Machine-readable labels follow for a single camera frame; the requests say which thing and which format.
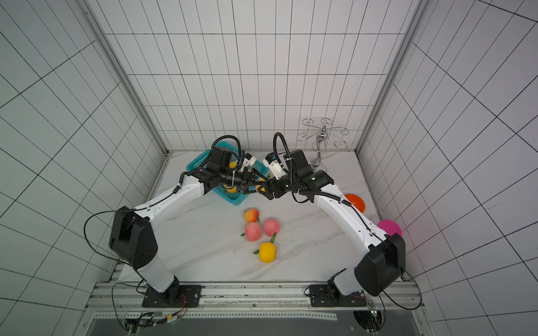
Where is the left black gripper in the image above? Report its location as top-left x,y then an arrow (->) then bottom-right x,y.
221,167 -> 270,195

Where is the orange red peach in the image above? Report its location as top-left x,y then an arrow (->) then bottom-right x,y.
243,208 -> 260,223

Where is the pink peach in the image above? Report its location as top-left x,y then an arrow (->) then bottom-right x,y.
263,218 -> 281,237
241,222 -> 262,242

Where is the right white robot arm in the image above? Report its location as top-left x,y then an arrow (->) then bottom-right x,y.
263,150 -> 406,296

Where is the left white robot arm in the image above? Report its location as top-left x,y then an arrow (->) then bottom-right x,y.
109,146 -> 255,295

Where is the teal plastic basket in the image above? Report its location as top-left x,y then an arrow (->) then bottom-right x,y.
186,141 -> 270,206

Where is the silver metal cup rack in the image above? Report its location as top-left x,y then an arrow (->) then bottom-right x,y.
296,117 -> 350,171

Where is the orange plastic bowl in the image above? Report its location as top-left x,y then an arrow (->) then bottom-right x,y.
345,193 -> 367,213

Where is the pink plastic goblet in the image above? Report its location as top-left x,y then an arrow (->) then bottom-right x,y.
378,219 -> 403,237

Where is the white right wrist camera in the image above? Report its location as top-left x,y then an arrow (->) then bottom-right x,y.
263,153 -> 287,180

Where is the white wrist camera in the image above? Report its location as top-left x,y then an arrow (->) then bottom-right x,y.
241,153 -> 256,170
263,153 -> 287,180

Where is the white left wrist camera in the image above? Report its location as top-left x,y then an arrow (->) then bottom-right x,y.
241,153 -> 256,170

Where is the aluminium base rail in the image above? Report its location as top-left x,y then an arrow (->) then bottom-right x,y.
85,281 -> 422,323

